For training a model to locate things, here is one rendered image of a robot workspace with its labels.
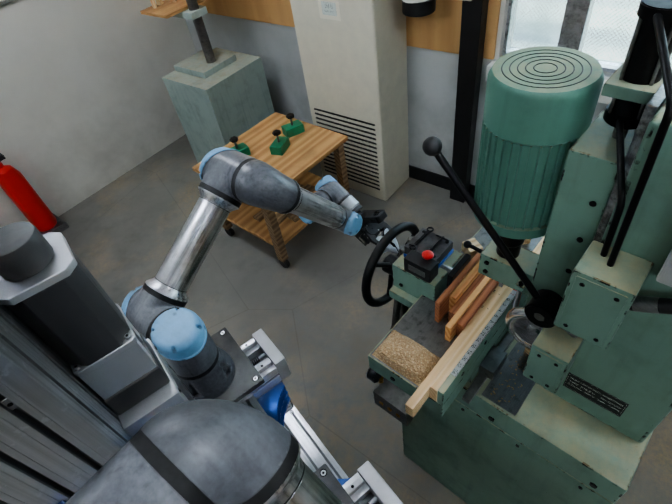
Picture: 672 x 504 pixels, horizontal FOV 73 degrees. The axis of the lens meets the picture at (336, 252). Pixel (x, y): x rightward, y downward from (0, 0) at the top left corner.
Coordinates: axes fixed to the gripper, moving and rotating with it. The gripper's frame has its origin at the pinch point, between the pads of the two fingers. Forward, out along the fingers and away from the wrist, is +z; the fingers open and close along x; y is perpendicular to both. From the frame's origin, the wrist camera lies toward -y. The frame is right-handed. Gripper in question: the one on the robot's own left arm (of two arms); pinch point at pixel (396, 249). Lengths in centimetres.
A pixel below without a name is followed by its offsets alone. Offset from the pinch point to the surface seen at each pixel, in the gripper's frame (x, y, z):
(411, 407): 49, -36, 26
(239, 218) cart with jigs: -12, 112, -79
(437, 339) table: 29.9, -29.9, 22.7
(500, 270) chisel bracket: 14, -45, 21
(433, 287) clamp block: 20.6, -30.9, 13.6
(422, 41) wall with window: -116, 22, -66
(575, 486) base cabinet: 32, -30, 68
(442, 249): 11.8, -33.3, 8.6
